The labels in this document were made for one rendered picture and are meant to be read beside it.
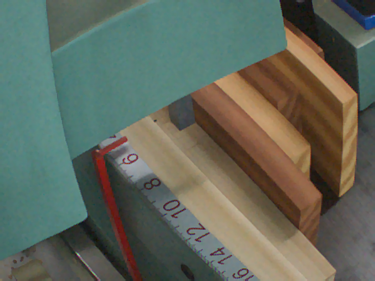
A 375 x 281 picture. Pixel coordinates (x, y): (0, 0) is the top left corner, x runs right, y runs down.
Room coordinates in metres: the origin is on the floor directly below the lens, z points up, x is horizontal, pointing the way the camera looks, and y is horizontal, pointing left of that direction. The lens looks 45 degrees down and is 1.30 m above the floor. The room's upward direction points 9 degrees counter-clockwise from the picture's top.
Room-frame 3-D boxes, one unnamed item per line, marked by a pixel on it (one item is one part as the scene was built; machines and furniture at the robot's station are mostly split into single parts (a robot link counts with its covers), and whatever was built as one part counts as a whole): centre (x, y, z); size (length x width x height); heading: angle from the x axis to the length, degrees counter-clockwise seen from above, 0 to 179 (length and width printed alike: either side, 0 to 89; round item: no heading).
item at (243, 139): (0.39, 0.00, 0.93); 0.24 x 0.02 x 0.06; 27
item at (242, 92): (0.43, 0.00, 0.92); 0.23 x 0.02 x 0.05; 27
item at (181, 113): (0.36, 0.00, 0.97); 0.01 x 0.01 x 0.05; 27
